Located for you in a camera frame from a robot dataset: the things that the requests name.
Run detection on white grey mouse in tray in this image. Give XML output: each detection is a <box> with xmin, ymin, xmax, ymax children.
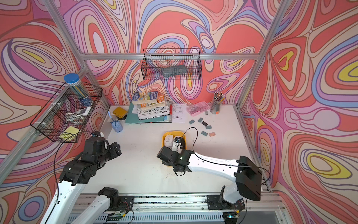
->
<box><xmin>164</xmin><ymin>134</ymin><xmax>174</xmax><ymax>148</ymax></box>

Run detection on yellow storage tray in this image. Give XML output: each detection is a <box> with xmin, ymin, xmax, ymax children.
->
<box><xmin>162</xmin><ymin>131</ymin><xmax>187</xmax><ymax>153</ymax></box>

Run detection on black wire basket left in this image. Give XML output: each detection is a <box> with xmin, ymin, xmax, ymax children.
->
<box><xmin>30</xmin><ymin>82</ymin><xmax>103</xmax><ymax>143</ymax></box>

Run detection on yellow sticky notes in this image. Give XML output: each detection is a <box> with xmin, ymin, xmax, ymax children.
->
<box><xmin>59</xmin><ymin>126</ymin><xmax>80</xmax><ymax>142</ymax></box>

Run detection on metal mesh pencil cup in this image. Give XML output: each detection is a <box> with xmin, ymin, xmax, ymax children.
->
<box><xmin>210</xmin><ymin>92</ymin><xmax>225</xmax><ymax>114</ymax></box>

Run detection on green folder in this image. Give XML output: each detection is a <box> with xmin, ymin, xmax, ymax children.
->
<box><xmin>125</xmin><ymin>103</ymin><xmax>172</xmax><ymax>124</ymax></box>

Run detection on blue lid pencil jar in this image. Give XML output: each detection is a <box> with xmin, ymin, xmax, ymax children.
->
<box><xmin>64</xmin><ymin>73</ymin><xmax>93</xmax><ymax>107</ymax></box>

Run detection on black wire basket on wall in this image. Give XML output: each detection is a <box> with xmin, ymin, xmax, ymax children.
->
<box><xmin>141</xmin><ymin>48</ymin><xmax>202</xmax><ymax>80</ymax></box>

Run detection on blue pen cup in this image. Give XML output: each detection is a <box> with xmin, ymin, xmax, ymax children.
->
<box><xmin>108</xmin><ymin>111</ymin><xmax>123</xmax><ymax>133</ymax></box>

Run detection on stack of magazines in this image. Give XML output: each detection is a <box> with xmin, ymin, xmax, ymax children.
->
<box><xmin>131</xmin><ymin>91</ymin><xmax>170</xmax><ymax>120</ymax></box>

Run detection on white paper sheet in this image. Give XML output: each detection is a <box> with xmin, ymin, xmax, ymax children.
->
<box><xmin>172</xmin><ymin>104</ymin><xmax>186</xmax><ymax>123</ymax></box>

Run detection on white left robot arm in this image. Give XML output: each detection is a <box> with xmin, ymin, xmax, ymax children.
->
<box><xmin>41</xmin><ymin>135</ymin><xmax>122</xmax><ymax>224</ymax></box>

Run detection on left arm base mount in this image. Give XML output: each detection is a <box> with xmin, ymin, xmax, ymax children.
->
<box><xmin>98</xmin><ymin>187</ymin><xmax>134</xmax><ymax>213</ymax></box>

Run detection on pink plastic box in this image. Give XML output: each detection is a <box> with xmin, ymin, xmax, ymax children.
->
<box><xmin>186</xmin><ymin>101</ymin><xmax>210</xmax><ymax>117</ymax></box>

